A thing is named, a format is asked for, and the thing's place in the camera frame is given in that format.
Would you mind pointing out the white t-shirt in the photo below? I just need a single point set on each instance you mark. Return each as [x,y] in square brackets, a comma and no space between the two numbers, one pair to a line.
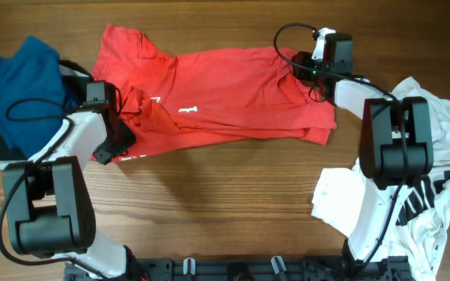
[420,232]

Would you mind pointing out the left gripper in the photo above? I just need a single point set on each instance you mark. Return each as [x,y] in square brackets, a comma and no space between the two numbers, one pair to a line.
[128,139]

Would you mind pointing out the black folded garment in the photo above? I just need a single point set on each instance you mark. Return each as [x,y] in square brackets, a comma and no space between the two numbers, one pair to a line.
[76,80]

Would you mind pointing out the red printed t-shirt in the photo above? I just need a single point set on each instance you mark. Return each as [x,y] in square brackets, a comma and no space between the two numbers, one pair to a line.
[184,101]

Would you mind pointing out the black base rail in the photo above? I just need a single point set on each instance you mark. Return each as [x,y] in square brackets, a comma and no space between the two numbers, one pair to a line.
[236,269]

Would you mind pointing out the blue folded shirt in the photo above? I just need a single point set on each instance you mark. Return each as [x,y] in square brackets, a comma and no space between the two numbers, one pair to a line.
[33,96]

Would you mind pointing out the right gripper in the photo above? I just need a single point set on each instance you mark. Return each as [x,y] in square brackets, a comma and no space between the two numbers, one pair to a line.
[304,58]

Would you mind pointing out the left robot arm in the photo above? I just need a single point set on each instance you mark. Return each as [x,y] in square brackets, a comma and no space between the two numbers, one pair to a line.
[47,215]

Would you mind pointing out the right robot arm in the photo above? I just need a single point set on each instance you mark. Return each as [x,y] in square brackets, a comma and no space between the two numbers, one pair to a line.
[395,151]

